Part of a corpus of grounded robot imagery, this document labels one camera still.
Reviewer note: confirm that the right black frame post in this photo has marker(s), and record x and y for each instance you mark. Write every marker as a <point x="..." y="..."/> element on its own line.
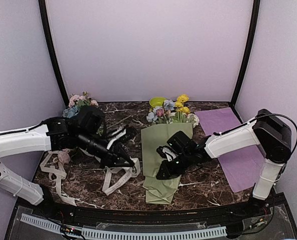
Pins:
<point x="247" y="52"/>

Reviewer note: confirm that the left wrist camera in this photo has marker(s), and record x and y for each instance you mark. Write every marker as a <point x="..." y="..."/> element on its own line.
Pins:
<point x="122" y="135"/>

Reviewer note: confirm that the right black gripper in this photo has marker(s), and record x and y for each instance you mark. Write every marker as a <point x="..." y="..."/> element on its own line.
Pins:
<point x="169" y="173"/>

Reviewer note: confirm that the peach and green wrapping paper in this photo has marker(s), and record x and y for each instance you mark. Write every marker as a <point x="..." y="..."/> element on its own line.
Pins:
<point x="159" y="191"/>

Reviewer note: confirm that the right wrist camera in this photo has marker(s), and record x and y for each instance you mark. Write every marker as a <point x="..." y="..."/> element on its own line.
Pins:
<point x="167" y="153"/>

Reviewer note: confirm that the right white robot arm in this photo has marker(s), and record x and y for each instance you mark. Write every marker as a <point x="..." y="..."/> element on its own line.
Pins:
<point x="266" y="130"/>

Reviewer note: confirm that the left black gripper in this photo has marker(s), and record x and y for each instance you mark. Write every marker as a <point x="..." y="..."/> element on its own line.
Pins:
<point x="112" y="155"/>

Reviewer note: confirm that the blue fake flower on table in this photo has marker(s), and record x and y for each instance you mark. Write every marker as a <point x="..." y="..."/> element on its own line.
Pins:
<point x="71" y="111"/>

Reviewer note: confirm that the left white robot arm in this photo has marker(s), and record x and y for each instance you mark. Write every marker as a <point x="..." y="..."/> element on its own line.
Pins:
<point x="59" y="133"/>

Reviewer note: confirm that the cream printed ribbon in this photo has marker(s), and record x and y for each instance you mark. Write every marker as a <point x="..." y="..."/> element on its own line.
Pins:
<point x="129" y="172"/>

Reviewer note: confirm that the left black frame post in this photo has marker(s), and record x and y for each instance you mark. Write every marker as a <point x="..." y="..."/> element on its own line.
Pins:
<point x="51" y="51"/>

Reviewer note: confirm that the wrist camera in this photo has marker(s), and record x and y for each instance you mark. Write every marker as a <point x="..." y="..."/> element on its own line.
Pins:
<point x="122" y="135"/>
<point x="167" y="153"/>

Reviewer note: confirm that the yellow fake flower stem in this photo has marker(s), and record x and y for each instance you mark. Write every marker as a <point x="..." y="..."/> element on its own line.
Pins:
<point x="181" y="110"/>

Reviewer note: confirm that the black front rail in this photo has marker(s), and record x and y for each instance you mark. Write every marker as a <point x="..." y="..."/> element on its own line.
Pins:
<point x="75" y="215"/>

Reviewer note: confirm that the white and red flower stem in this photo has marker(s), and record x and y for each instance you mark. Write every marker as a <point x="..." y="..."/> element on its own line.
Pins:
<point x="193" y="119"/>

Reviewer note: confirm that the green plastic bowl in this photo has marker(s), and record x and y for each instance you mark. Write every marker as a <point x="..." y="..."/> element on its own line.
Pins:
<point x="157" y="102"/>

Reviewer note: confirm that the pink fake flower bunch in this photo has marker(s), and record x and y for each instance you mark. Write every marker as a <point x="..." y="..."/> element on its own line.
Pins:
<point x="85" y="100"/>

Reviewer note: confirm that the black frame post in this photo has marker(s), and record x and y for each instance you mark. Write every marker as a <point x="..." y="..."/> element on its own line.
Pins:
<point x="51" y="51"/>
<point x="247" y="52"/>

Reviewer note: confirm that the blue fake flower stem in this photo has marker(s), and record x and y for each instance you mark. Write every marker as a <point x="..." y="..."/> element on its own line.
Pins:
<point x="162" y="114"/>

